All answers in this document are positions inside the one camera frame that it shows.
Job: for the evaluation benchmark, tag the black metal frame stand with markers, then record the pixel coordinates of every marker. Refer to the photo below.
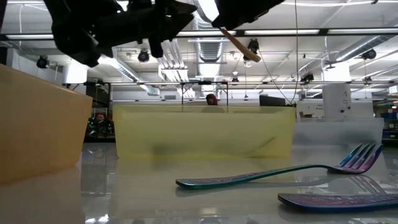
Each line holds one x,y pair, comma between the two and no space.
205,82

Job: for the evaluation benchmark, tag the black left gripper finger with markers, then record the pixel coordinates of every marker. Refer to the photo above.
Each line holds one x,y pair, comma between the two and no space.
171,26
174,7

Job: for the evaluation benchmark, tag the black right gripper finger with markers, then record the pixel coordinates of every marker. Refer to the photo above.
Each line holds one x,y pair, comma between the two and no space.
231,14

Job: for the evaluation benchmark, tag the black ceiling spotlight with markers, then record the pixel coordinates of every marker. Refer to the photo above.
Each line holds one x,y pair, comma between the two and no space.
253,45
42,62
235,80
307,77
369,54
143,56

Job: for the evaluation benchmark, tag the white rectangular air duct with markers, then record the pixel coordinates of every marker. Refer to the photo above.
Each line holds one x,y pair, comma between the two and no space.
124,71

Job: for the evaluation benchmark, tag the yellow translucent plastic bin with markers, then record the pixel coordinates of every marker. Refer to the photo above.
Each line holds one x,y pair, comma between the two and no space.
205,130

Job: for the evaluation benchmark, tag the long horizontal rail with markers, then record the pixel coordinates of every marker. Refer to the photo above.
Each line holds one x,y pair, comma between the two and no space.
140,83

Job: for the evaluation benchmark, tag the shelf with blue bins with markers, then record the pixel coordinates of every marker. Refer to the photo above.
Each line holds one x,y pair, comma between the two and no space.
387,119

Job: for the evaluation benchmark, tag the white ceiling pipes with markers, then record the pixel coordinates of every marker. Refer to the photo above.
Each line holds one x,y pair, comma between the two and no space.
174,62

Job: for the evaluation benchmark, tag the black crossbar with light strips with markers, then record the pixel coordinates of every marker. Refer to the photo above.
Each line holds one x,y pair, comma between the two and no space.
323,31

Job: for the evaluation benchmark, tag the white column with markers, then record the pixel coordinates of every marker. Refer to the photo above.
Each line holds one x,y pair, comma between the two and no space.
337,102

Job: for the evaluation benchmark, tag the iridescent rainbow fork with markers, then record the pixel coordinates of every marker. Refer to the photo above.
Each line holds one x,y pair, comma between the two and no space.
335,203
248,179

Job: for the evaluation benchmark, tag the orange translucent plastic bin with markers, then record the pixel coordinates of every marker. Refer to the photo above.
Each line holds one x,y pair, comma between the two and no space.
40,124

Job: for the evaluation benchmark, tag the silver ventilation duct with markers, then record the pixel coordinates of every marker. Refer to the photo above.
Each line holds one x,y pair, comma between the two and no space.
211,49

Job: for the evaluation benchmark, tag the person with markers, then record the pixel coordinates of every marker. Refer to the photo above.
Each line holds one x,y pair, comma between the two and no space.
211,99
100,117

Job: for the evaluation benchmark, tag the round silver duct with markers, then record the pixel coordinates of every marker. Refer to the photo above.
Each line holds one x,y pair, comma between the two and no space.
357,48

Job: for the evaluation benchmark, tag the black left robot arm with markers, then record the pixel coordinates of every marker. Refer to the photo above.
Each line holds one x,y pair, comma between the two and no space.
77,31

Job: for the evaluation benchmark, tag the clear translucent plastic bin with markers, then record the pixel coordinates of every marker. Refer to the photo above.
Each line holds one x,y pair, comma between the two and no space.
339,132

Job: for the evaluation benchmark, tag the black monitor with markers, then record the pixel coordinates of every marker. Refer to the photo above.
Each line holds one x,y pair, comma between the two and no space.
272,100

